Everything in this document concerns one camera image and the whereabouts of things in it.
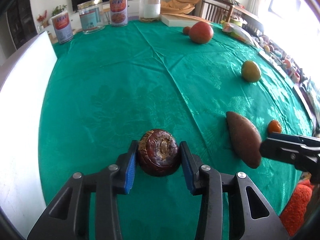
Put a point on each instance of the row of small toys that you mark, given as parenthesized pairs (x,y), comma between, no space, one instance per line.
(272,47)

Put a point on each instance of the dark glass display cabinet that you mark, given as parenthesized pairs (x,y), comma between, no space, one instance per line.
(21,20)

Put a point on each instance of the flat white yellow box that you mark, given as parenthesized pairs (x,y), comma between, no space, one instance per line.
(180,20)

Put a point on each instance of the orange lounge chair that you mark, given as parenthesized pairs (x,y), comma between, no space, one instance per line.
(180,1)

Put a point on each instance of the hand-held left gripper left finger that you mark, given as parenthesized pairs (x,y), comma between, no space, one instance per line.
(130,168)

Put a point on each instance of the white snack bag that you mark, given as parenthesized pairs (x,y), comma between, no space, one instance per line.
(237,32)

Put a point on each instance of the dark wooden slatted bench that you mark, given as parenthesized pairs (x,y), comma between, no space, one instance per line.
(217,7)

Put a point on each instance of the green plastic stool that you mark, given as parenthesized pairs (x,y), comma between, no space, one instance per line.
(236,20)

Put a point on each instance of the bushy potted plant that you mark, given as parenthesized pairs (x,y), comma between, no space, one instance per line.
(58,10)

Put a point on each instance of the red white tin can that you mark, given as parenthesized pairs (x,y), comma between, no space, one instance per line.
(119,11)
(62,27)

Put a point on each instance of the yellow green round fruit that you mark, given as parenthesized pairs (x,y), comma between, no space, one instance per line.
(250,71)

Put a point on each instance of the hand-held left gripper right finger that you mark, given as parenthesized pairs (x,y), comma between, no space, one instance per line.
(187,168)

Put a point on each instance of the glass jar gold lid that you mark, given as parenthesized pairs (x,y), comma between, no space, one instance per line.
(91,17)

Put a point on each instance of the small sweet potato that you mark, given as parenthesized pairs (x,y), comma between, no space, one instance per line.
(186,30)

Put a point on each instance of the black smartphone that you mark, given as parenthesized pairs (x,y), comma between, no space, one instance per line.
(303,100)

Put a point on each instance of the red apple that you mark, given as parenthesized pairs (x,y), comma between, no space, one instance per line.
(200,33)

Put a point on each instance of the large sweet potato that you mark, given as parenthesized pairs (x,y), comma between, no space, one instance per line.
(243,140)

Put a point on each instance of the red flower vase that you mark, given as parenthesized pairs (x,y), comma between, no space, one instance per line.
(42,18)

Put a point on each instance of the dark brown mangosteen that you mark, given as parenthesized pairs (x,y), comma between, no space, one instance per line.
(158,152)

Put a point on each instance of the white cardboard box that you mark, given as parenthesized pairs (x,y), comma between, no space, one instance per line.
(20,105)

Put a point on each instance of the small orange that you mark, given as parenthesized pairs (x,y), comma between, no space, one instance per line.
(274,126)

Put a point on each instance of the bright window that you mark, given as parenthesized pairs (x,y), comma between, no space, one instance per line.
(295,12)

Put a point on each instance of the clear jar black lid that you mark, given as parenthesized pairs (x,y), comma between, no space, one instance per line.
(149,9)

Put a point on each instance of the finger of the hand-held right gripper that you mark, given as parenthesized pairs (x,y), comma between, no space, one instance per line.
(287,137)
(280,151)

